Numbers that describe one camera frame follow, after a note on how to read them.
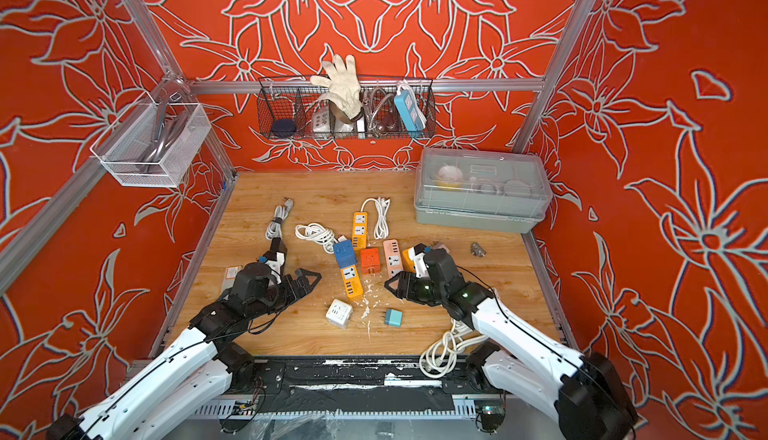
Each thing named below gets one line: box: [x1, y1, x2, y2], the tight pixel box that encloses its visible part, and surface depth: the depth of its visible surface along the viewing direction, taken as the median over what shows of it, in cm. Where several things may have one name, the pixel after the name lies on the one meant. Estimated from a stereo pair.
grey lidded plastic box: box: [414, 149, 553, 234], surface depth 94 cm
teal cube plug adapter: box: [384, 308, 403, 328], surface depth 83 cm
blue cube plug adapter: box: [334, 239, 357, 269], surface depth 91 cm
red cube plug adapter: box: [360, 248, 381, 275], surface depth 92 cm
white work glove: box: [310, 54, 364, 123], surface depth 90 cm
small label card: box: [222, 265, 244, 292], surface depth 92 cm
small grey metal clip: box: [471, 242, 486, 257], surface depth 97 cm
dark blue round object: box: [272, 119, 295, 139], surface depth 102 cm
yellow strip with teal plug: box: [340, 264, 364, 301], surface depth 89 cm
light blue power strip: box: [394, 90, 427, 133], surface depth 89 cm
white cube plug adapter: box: [326, 299, 353, 329], surface depth 81 cm
